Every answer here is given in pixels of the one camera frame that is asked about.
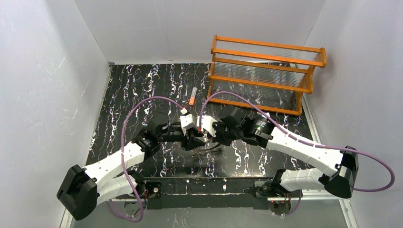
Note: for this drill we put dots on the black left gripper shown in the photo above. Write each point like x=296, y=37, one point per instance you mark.
x=189, y=137

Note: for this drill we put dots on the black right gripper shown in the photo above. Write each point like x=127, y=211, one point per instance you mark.
x=217, y=134

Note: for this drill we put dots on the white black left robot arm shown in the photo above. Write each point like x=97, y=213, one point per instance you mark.
x=83, y=188

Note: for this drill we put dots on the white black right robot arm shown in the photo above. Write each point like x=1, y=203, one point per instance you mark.
x=332, y=170

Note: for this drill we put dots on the grey orange marker pen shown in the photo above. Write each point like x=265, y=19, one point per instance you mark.
x=193, y=95

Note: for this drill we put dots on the orange wooden two-tier shelf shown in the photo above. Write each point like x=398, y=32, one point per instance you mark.
x=272, y=76

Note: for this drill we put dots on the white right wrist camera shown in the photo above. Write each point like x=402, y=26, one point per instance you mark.
x=205, y=124

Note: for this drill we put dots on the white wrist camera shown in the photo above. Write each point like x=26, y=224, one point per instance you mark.
x=187, y=121
x=205, y=124

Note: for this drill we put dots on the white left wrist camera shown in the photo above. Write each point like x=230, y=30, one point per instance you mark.
x=187, y=121

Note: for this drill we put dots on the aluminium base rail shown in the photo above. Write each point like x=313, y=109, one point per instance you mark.
x=226, y=203

